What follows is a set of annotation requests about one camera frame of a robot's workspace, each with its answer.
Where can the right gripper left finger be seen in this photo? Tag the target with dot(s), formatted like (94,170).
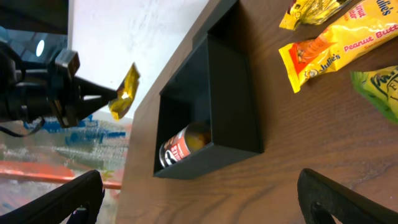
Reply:
(78,201)

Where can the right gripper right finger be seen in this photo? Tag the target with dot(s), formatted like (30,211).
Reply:
(323,200)

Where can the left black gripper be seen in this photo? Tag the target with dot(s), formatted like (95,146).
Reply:
(32,90)

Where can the yellow brown snack packet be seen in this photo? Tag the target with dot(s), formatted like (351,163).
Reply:
(126,94)

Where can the red Pringles can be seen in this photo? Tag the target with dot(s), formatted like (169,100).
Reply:
(190,139)

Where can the green yellow snack packet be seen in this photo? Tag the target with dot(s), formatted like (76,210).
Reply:
(379,87)

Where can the dark green open box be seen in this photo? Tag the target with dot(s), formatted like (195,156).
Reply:
(213,85)

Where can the yellow peanut butter packet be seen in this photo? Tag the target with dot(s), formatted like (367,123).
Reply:
(367,25)

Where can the yellow chocolate snack packet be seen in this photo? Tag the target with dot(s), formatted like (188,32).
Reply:
(314,12)

